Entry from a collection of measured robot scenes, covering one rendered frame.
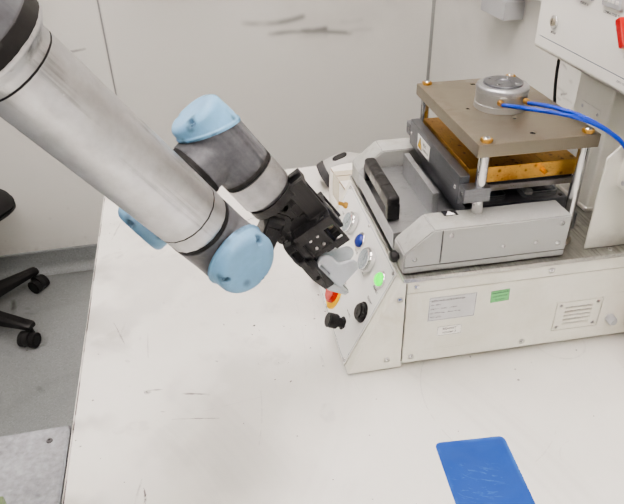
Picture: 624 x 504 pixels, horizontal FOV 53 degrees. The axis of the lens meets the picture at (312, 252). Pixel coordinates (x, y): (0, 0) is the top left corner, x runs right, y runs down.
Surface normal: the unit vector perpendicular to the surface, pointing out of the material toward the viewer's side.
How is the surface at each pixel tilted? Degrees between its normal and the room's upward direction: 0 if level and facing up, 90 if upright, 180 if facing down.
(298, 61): 90
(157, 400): 0
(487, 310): 90
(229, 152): 81
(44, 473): 0
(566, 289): 90
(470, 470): 0
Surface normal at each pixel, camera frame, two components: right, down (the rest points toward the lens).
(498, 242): 0.18, 0.54
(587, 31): -0.98, 0.11
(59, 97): 0.68, 0.40
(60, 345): -0.02, -0.84
